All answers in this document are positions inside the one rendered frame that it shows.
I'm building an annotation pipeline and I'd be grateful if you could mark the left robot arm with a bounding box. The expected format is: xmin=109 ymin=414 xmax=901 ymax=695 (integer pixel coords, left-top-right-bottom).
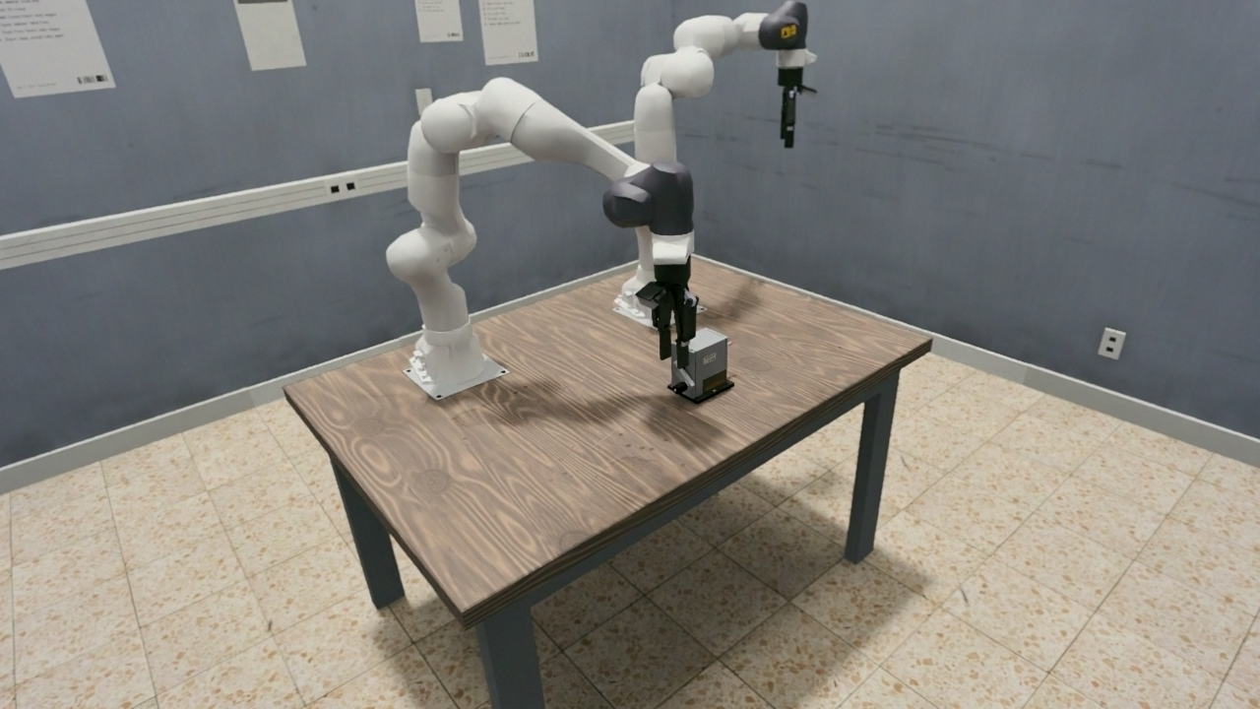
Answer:
xmin=614 ymin=0 xmax=816 ymax=319

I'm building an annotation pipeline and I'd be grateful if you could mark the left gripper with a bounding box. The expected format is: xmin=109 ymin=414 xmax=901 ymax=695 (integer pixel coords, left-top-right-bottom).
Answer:
xmin=777 ymin=67 xmax=803 ymax=149

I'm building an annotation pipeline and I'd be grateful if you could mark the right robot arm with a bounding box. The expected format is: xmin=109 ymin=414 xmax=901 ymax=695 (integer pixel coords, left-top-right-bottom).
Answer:
xmin=387 ymin=78 xmax=694 ymax=385

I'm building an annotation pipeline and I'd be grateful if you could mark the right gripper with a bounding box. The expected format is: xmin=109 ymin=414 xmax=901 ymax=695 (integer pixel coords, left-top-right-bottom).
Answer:
xmin=651 ymin=254 xmax=699 ymax=369

